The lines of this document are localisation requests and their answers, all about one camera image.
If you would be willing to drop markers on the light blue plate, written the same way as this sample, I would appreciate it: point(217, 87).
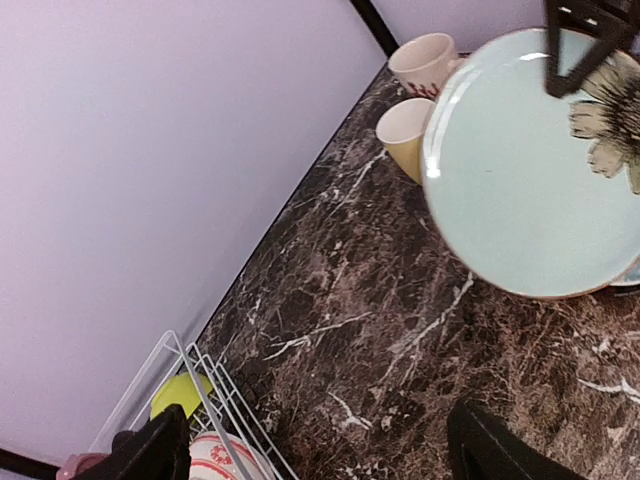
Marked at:
point(537, 195)

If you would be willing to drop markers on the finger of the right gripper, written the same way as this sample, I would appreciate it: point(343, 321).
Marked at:
point(580, 36)

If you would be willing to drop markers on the pale yellow mug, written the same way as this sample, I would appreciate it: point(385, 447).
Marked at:
point(401, 129)

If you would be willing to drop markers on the left black frame post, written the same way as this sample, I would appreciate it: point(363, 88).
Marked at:
point(27, 467)

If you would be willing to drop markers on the white bowl with red pattern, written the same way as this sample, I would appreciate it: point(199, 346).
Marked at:
point(211, 460)

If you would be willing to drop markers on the pink rimmed plate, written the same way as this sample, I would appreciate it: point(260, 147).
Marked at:
point(78, 463)

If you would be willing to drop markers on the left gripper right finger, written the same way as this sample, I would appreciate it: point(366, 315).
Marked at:
point(482, 447)

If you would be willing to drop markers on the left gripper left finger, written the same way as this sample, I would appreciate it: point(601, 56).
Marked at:
point(159, 450)

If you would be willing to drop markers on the right black frame post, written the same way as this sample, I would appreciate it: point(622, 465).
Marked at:
point(376, 25)

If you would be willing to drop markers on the white wire dish rack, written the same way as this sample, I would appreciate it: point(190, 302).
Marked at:
point(226, 439)

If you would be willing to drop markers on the white patterned mug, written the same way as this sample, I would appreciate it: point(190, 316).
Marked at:
point(424, 64)

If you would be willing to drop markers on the lime green bowl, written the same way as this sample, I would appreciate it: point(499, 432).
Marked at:
point(179, 389)

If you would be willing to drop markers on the black frame post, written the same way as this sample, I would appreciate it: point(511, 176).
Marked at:
point(376, 25)
point(27, 467)

